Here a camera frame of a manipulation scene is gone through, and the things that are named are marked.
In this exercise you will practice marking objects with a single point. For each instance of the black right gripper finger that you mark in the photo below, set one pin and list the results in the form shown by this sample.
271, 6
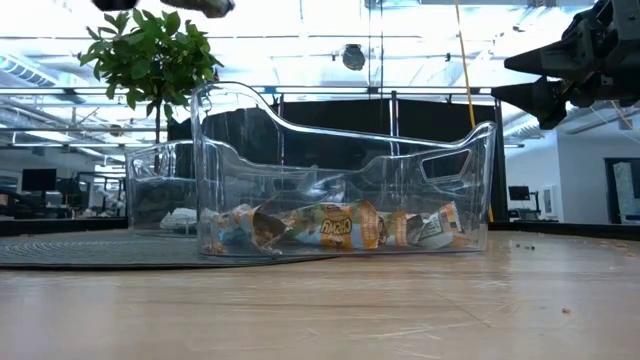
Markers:
540, 100
545, 60

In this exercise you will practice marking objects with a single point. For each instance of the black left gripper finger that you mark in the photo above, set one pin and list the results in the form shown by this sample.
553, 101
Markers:
115, 4
200, 7

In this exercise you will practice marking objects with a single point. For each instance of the green potted plant black pot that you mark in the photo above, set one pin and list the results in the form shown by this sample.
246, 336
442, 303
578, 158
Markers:
150, 60

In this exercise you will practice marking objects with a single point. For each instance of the black computer monitor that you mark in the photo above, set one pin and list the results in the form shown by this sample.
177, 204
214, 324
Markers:
519, 193
39, 180

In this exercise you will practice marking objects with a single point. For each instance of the clear plastic bin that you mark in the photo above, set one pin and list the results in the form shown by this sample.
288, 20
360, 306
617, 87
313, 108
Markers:
150, 165
240, 150

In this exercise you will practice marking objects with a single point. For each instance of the black ceiling-mounted device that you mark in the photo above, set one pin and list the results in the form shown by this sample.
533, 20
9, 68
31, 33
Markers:
353, 56

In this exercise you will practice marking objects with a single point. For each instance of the black partition panel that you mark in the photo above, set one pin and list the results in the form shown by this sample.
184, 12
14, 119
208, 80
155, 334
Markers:
350, 120

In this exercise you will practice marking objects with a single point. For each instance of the black aluminium table frame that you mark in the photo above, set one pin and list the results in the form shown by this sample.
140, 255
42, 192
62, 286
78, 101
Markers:
550, 231

